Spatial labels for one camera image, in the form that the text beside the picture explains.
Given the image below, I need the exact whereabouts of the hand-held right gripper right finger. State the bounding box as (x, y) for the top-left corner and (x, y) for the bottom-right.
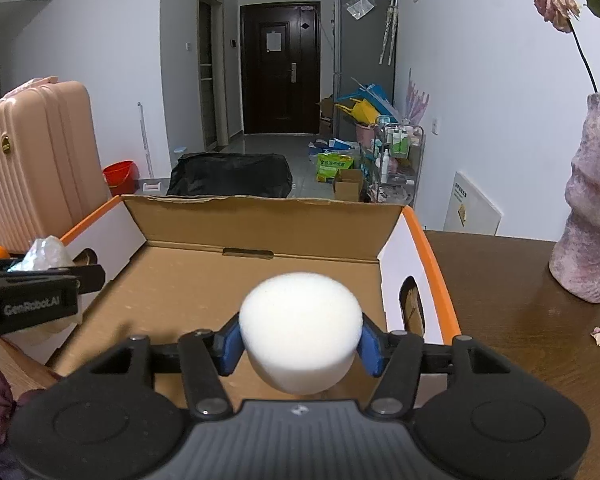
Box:
(355, 312), (521, 420)

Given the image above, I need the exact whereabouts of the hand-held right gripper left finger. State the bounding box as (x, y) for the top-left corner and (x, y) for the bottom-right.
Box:
(75, 314), (243, 420)

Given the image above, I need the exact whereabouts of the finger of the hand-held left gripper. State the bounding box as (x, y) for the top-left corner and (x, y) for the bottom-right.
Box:
(0, 262), (106, 295)

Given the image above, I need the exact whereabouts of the clear crinkled plastic bag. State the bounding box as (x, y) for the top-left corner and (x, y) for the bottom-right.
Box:
(7, 236), (77, 273)

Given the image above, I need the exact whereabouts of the white round sponge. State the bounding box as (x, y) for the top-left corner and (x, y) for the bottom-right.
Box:
(239, 271), (365, 395)

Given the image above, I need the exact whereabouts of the cardboard box with orange edge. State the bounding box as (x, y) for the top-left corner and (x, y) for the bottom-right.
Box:
(0, 194), (463, 411)

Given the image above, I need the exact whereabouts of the pink ribbed suitcase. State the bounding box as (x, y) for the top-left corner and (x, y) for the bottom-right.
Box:
(0, 80), (113, 256)

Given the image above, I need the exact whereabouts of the red bucket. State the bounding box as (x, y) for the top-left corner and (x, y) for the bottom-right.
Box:
(102, 160), (137, 197)

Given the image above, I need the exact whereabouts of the small open cardboard box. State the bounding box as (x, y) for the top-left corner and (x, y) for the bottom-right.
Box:
(333, 168), (365, 202)

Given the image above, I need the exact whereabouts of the white mop pole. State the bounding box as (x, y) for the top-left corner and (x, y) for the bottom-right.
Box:
(136, 101), (163, 192)

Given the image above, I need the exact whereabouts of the black bag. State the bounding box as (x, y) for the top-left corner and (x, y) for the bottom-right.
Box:
(166, 152), (293, 198)

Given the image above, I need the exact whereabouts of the white board with label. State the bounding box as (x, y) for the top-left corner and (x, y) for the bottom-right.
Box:
(442, 170), (503, 236)

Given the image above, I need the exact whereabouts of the metal trolley cart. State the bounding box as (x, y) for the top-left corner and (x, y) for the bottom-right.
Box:
(358, 116), (426, 206)

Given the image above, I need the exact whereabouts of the green printed bag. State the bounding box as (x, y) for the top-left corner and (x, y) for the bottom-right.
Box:
(316, 152), (355, 184)

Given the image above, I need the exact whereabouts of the pink plastic bucket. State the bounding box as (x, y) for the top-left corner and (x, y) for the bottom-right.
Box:
(355, 122), (378, 148)

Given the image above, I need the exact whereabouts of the brown cardboard box by door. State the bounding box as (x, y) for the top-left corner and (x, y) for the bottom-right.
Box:
(317, 97), (337, 136)

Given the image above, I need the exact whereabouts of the yellow bag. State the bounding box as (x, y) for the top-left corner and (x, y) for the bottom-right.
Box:
(336, 100), (378, 125)

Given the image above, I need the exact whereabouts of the blue bag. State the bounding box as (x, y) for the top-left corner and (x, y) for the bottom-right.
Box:
(336, 82), (400, 123)

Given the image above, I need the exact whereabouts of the purple flower bouquet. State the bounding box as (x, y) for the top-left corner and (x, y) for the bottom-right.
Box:
(404, 67), (431, 126)

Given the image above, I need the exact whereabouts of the dark brown entrance door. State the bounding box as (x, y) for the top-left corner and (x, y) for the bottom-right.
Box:
(240, 2), (322, 136)

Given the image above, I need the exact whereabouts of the mauve textured vase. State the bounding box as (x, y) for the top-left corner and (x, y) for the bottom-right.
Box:
(549, 92), (600, 304)

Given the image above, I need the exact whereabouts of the grey refrigerator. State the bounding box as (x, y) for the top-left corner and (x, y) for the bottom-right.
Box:
(334, 0), (397, 111)

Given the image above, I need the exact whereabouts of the white folded umbrella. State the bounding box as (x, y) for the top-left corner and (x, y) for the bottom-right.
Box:
(387, 0), (399, 67)
(378, 0), (392, 65)

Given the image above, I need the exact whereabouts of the clear plastic bag on refrigerator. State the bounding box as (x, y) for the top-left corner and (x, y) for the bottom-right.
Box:
(345, 0), (376, 20)

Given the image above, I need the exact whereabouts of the small dried pink rose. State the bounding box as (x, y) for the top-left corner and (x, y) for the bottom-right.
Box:
(531, 0), (599, 95)

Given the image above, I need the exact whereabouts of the side doorway frame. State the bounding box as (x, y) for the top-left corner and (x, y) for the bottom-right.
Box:
(197, 0), (229, 152)

